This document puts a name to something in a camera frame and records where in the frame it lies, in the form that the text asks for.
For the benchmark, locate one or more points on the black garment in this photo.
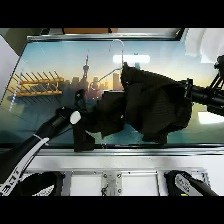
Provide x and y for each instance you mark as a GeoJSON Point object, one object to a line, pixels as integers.
{"type": "Point", "coordinates": [150, 100]}

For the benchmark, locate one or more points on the white clothes hanger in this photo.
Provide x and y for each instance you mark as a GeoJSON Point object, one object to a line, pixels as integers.
{"type": "Point", "coordinates": [123, 55]}

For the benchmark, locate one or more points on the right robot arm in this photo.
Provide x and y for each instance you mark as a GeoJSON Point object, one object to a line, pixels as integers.
{"type": "Point", "coordinates": [208, 96]}

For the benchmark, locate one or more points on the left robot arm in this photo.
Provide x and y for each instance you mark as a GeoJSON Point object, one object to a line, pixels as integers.
{"type": "Point", "coordinates": [30, 146]}

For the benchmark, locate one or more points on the silver frame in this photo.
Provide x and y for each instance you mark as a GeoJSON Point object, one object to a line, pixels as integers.
{"type": "Point", "coordinates": [112, 181]}

